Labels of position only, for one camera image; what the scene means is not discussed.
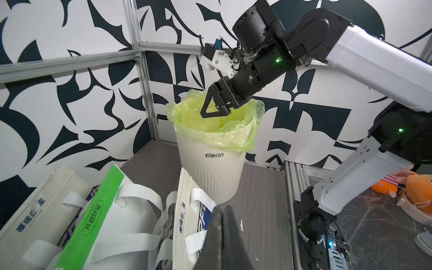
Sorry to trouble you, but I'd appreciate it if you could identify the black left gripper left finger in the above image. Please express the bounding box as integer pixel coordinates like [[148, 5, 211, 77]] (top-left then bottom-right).
[[194, 207, 223, 270]]

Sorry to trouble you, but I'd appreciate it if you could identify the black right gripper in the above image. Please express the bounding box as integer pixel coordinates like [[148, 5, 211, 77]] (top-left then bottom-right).
[[200, 76, 251, 119]]

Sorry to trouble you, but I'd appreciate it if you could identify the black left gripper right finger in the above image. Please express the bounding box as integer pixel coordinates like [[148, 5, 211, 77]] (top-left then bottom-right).
[[222, 206, 254, 270]]

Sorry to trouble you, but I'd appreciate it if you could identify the blue white takeout bag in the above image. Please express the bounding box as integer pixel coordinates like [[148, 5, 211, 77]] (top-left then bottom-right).
[[1, 165, 93, 270], [171, 168, 216, 270]]

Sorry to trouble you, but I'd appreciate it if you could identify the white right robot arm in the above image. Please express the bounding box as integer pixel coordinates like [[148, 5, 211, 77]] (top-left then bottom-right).
[[201, 1, 432, 270]]

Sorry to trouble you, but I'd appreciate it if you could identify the green white right takeout bag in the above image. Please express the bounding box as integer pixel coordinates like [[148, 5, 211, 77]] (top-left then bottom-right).
[[54, 165, 168, 270]]

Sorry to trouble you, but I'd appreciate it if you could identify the green plastic bin liner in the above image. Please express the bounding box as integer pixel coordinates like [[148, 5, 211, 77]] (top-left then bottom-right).
[[166, 89, 265, 153]]

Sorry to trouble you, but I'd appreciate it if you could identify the cream ribbed trash bin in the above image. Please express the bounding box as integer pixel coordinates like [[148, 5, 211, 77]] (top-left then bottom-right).
[[175, 133, 246, 205]]

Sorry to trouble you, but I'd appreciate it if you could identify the pink striped plush toy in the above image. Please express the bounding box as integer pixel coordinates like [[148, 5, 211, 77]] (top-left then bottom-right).
[[371, 164, 415, 198]]

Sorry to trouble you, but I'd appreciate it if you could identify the orange plush toy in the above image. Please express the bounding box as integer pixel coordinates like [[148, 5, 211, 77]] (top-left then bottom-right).
[[397, 174, 432, 227]]

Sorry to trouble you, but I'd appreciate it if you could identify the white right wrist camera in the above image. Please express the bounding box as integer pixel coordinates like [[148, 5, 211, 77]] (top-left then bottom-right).
[[199, 37, 237, 79]]

